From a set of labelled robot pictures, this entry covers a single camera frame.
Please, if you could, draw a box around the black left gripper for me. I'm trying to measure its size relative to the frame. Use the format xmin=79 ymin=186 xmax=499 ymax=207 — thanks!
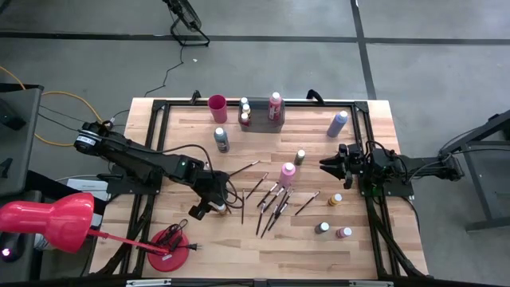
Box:
xmin=188 ymin=169 xmax=239 ymax=221

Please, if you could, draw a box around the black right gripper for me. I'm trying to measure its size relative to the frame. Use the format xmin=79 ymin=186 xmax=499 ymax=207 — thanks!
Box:
xmin=320 ymin=143 xmax=367 ymax=190

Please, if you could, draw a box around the large periwinkle paint bottle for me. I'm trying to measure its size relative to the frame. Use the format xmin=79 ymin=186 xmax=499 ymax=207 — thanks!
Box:
xmin=326 ymin=110 xmax=349 ymax=139

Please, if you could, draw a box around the large pink paint bottle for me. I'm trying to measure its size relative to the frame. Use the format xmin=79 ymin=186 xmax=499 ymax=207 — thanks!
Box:
xmin=277 ymin=161 xmax=297 ymax=188

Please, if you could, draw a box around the large teal paint bottle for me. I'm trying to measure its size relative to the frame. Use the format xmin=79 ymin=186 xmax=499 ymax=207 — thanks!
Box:
xmin=213 ymin=127 xmax=231 ymax=154

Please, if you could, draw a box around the large coral paint bottle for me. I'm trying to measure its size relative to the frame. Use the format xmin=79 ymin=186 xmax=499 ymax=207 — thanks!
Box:
xmin=267 ymin=92 xmax=284 ymax=122

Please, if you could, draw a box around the grey translucent plastic bin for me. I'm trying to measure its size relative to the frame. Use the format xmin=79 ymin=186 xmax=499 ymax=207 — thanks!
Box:
xmin=237 ymin=97 xmax=286 ymax=134

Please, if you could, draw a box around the red plastic cup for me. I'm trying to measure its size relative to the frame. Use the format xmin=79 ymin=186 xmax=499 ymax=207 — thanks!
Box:
xmin=207 ymin=94 xmax=229 ymax=124

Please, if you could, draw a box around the white flat box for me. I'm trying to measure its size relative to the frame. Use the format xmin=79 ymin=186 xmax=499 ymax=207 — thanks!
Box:
xmin=66 ymin=178 xmax=109 ymax=202

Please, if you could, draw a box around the red desk lamp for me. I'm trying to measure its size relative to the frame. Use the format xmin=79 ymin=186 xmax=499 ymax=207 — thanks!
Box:
xmin=0 ymin=192 xmax=191 ymax=273

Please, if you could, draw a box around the grey side table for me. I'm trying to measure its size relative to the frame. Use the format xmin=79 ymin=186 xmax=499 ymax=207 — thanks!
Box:
xmin=0 ymin=83 xmax=44 ymax=197

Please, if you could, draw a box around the black computer mouse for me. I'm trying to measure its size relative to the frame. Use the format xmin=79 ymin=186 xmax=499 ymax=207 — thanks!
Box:
xmin=0 ymin=232 xmax=26 ymax=263

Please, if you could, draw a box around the black floor fan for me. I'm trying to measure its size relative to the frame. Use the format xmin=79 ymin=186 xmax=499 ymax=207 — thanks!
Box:
xmin=161 ymin=0 xmax=211 ymax=48

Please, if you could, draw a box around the black device on side table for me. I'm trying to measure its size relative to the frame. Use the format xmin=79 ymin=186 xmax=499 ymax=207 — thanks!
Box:
xmin=0 ymin=98 xmax=26 ymax=132

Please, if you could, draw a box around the black lamp power cord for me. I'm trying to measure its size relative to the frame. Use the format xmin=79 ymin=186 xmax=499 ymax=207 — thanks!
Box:
xmin=153 ymin=218 xmax=203 ymax=253

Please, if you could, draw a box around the black metal table frame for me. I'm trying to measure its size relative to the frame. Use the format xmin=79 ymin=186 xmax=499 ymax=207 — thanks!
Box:
xmin=89 ymin=97 xmax=430 ymax=280

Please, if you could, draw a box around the black metal desk frame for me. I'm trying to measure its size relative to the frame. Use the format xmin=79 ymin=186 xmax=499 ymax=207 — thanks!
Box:
xmin=437 ymin=109 xmax=510 ymax=233

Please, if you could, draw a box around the black fan cable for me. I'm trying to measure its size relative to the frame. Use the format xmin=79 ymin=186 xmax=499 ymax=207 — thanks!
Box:
xmin=143 ymin=45 xmax=185 ymax=99

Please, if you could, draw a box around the yellow cable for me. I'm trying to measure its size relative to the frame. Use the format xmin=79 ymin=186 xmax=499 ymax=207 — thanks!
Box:
xmin=0 ymin=65 xmax=105 ymax=147

